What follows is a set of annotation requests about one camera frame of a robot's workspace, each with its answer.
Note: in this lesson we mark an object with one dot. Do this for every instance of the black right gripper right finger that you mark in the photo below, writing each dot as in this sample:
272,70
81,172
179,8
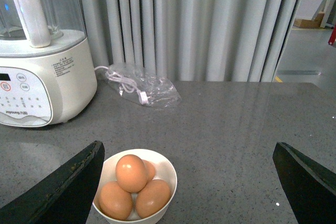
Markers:
309,186

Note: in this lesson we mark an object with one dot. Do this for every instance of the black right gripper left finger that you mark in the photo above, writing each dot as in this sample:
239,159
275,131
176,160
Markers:
65,195

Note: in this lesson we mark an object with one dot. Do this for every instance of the brown egg top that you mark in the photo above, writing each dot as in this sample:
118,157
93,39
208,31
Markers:
131,173

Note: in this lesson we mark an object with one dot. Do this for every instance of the brown egg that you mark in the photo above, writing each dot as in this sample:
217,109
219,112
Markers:
150,169
115,202
152,198
131,173

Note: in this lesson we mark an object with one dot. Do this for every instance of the brown egg front left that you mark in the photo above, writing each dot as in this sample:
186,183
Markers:
115,202

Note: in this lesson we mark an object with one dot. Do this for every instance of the brown egg front right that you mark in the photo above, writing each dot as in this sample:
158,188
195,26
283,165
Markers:
152,198

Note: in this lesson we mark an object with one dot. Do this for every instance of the brown egg back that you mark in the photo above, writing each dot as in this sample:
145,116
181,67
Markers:
150,169

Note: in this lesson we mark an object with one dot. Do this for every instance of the cardboard box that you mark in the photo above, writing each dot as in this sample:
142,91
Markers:
305,23

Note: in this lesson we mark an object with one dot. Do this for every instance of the white ceramic bowl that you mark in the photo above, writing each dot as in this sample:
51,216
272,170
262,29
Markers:
164,171

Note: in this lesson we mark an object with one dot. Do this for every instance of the white Joyoung blender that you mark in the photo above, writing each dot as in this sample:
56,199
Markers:
47,73

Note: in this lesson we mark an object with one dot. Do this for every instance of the clear plastic bag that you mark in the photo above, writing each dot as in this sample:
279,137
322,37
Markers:
137,85

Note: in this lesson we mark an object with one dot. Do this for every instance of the grey curtain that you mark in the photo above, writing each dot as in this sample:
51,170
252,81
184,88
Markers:
191,40

